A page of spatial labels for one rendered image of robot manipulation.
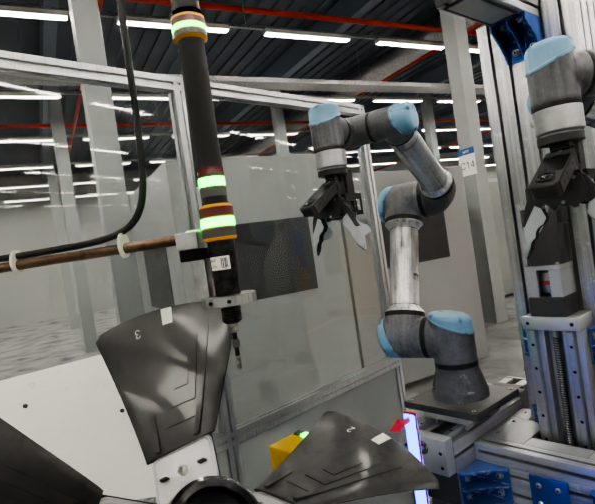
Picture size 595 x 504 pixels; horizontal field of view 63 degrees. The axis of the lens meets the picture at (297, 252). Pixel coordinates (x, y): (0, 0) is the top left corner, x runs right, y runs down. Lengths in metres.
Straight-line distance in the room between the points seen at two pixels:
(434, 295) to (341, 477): 4.43
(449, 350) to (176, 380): 0.85
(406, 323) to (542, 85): 0.77
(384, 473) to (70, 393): 0.55
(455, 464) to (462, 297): 4.10
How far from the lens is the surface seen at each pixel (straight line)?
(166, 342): 0.78
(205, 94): 0.65
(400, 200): 1.53
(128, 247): 0.68
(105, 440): 0.94
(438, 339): 1.40
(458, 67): 7.78
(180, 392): 0.73
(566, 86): 0.92
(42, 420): 0.95
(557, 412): 1.45
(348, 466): 0.77
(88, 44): 5.42
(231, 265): 0.62
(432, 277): 5.10
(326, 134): 1.17
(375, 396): 2.02
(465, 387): 1.42
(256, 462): 1.63
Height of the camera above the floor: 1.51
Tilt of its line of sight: 1 degrees down
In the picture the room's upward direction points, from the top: 8 degrees counter-clockwise
